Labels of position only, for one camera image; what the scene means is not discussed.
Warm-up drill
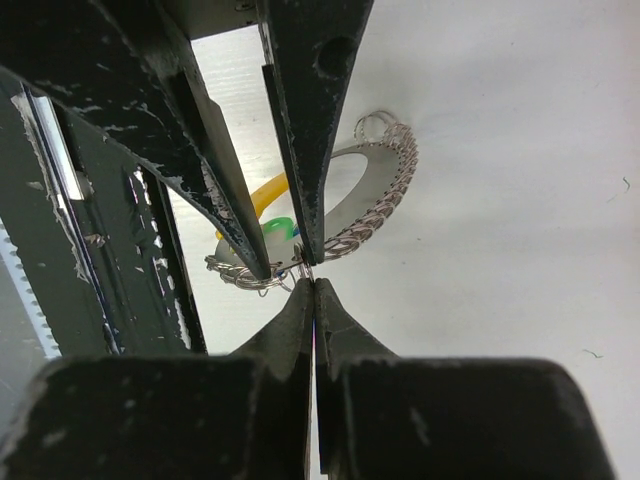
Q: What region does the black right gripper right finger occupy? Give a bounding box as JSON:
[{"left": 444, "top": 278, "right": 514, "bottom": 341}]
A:
[{"left": 314, "top": 279, "right": 615, "bottom": 479}]

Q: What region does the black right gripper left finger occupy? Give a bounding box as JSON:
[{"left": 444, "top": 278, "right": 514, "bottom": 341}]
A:
[{"left": 1, "top": 280, "right": 314, "bottom": 479}]

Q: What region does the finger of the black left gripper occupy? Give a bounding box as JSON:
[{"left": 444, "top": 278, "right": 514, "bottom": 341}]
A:
[
  {"left": 259, "top": 0, "right": 373, "bottom": 265},
  {"left": 1, "top": 1, "right": 271, "bottom": 279}
]

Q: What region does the metal keyring with yellow grip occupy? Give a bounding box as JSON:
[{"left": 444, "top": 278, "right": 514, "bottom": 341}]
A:
[{"left": 205, "top": 110, "right": 419, "bottom": 291}]

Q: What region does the green key tag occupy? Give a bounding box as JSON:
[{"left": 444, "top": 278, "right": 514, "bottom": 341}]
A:
[{"left": 262, "top": 217, "right": 298, "bottom": 242}]

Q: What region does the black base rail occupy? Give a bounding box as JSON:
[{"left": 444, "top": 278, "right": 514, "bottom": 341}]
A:
[{"left": 1, "top": 74, "right": 206, "bottom": 356}]

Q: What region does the white cable duct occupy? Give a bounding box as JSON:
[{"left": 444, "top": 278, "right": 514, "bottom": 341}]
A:
[{"left": 1, "top": 223, "right": 61, "bottom": 360}]

